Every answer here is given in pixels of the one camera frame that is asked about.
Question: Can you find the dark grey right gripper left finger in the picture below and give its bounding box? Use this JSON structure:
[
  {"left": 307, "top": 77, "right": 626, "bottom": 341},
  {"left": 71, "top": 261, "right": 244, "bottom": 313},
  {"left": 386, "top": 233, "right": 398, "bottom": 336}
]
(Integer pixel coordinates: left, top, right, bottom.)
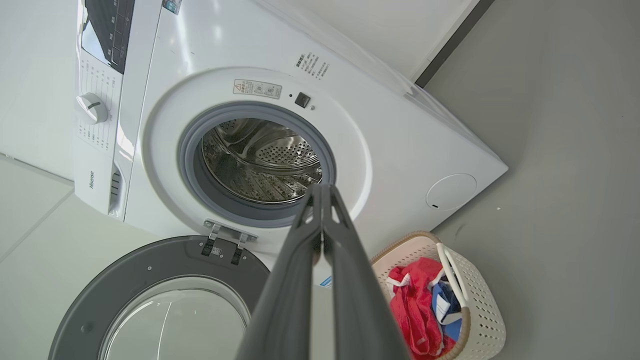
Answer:
[{"left": 236, "top": 184, "right": 324, "bottom": 360}]

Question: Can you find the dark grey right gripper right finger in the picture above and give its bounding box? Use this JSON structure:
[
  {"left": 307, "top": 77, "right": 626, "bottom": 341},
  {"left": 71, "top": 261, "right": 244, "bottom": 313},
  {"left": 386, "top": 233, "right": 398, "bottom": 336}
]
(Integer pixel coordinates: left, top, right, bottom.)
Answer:
[{"left": 322, "top": 184, "right": 412, "bottom": 360}]

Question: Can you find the dark round washer door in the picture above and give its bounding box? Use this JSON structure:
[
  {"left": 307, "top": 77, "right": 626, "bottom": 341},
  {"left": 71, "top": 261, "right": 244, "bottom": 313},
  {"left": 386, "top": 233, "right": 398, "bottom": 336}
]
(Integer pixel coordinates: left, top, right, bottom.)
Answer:
[{"left": 48, "top": 235, "right": 271, "bottom": 360}]

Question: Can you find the metal door hinge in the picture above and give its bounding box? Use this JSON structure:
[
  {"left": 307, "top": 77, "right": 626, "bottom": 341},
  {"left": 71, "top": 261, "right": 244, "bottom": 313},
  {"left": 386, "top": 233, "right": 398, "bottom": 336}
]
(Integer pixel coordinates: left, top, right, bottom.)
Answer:
[{"left": 201, "top": 218, "right": 259, "bottom": 266}]

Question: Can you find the white front-load washing machine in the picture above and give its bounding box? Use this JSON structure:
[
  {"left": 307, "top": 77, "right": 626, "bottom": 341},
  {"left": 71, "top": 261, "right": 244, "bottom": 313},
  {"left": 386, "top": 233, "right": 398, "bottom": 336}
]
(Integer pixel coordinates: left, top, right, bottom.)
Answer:
[{"left": 73, "top": 0, "right": 510, "bottom": 288}]

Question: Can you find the red garment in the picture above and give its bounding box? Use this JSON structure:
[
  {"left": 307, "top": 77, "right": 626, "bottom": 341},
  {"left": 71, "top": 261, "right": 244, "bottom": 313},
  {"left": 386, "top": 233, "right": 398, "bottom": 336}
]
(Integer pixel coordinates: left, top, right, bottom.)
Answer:
[{"left": 387, "top": 257, "right": 457, "bottom": 359}]

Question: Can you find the blue and white garment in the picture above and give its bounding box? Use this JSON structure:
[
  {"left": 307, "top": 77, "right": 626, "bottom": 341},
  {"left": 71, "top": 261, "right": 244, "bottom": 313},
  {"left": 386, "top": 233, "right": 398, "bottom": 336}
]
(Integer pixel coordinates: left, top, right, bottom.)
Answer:
[{"left": 430, "top": 279, "right": 464, "bottom": 342}]

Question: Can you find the beige perforated laundry basket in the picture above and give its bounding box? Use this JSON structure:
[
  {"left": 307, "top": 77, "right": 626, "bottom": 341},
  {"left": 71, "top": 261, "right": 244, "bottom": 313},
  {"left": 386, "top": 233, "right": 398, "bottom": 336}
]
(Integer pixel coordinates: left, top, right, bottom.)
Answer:
[{"left": 370, "top": 230, "right": 507, "bottom": 360}]

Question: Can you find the steel perforated washer drum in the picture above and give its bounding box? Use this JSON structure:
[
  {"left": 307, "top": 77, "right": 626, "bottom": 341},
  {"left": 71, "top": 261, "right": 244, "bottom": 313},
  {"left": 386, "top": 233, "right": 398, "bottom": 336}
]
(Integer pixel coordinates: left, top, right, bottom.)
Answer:
[{"left": 201, "top": 118, "right": 324, "bottom": 205}]

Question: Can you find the round white filter cover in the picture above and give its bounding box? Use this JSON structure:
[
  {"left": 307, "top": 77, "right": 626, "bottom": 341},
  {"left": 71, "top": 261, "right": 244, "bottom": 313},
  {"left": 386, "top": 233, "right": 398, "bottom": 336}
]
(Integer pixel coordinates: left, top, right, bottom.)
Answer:
[{"left": 425, "top": 173, "right": 478, "bottom": 212}]

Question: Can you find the rectangular warning sticker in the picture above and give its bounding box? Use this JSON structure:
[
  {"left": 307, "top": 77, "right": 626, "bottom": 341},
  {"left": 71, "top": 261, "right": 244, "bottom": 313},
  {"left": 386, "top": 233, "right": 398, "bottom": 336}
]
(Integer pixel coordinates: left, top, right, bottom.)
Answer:
[{"left": 232, "top": 78, "right": 283, "bottom": 100}]

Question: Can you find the white detergent drawer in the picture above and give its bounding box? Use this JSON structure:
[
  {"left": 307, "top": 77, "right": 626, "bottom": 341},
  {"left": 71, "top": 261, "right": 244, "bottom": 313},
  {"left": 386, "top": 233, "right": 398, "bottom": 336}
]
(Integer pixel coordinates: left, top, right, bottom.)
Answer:
[{"left": 74, "top": 150, "right": 124, "bottom": 219}]

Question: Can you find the white program dial knob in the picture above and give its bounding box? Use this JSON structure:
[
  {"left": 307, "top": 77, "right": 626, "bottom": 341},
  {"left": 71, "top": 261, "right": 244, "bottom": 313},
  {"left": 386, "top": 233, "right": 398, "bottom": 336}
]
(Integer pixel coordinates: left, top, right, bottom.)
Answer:
[{"left": 76, "top": 92, "right": 110, "bottom": 125}]

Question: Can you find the black control display panel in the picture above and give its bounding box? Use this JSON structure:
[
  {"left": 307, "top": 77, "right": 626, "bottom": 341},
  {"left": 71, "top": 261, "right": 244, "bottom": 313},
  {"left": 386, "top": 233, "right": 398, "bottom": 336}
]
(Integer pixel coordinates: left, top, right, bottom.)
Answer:
[{"left": 80, "top": 0, "right": 136, "bottom": 75}]

